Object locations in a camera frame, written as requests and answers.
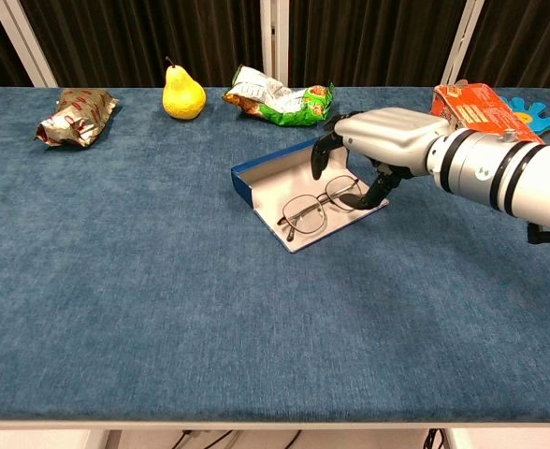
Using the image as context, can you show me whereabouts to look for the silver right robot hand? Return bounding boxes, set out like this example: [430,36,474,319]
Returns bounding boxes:
[310,107,453,210]

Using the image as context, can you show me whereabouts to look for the blue-edged cardboard box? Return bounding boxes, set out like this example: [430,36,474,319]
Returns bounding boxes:
[230,137,391,254]

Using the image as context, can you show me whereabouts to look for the orange carton box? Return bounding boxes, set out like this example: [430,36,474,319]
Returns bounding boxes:
[430,79,545,146]

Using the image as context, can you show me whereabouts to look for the blue hand clapper toy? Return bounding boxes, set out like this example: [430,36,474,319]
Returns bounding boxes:
[496,94,550,138]

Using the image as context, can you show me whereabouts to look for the green snack bag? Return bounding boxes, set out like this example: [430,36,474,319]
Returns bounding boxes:
[221,64,336,129]

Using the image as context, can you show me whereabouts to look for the thin metal eyeglasses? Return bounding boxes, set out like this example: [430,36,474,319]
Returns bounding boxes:
[276,174,366,243]

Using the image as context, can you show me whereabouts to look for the yellow pear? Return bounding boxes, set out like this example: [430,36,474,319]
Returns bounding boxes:
[162,56,208,122]

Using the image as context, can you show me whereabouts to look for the blue table mat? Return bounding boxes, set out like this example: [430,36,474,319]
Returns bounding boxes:
[0,85,550,425]

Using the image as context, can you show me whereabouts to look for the brown foil snack bag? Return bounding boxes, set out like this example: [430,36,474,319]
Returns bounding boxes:
[34,87,120,150]

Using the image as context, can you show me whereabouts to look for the black cable bundle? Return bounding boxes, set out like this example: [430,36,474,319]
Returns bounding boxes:
[162,429,303,449]
[423,428,447,449]

